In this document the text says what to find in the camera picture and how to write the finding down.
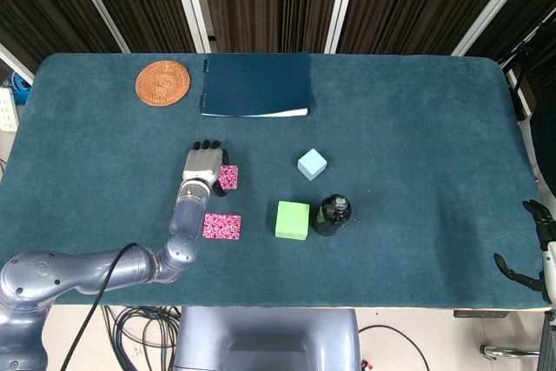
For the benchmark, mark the chrome chair foot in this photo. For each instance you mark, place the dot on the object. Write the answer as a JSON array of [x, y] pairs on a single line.
[[508, 350]]

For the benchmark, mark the green foam cube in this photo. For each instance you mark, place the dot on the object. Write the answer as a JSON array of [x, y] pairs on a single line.
[[292, 220]]

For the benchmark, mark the grey-blue robot torso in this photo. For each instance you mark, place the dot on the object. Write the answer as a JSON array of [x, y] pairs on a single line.
[[267, 340]]

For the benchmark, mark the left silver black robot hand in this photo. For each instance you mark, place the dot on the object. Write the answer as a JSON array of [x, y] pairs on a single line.
[[202, 167]]

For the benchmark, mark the desk control box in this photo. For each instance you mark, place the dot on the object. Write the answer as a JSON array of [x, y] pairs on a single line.
[[480, 313]]

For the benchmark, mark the light blue foam cube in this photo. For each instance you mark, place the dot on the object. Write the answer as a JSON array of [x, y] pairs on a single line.
[[312, 164]]

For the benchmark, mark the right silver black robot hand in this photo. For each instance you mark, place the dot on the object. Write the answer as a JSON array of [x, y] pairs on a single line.
[[551, 258]]

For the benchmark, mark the teal table cloth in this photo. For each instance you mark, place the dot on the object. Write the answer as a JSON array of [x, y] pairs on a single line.
[[391, 127]]

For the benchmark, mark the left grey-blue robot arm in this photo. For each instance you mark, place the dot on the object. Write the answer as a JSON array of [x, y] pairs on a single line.
[[87, 271]]

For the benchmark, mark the dark tea plastic bottle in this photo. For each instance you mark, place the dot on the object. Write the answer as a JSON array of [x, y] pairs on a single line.
[[332, 214]]

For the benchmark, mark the white power strip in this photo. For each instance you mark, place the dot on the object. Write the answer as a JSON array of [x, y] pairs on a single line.
[[6, 108]]

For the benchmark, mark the dark blue spiral notebook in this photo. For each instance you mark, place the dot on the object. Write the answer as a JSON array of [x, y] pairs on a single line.
[[256, 84]]

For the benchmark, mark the round woven rattan coaster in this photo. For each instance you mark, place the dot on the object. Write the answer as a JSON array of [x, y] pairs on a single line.
[[163, 83]]

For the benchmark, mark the white frame post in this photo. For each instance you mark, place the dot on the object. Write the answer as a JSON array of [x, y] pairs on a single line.
[[191, 1], [343, 1], [495, 6], [97, 4]]

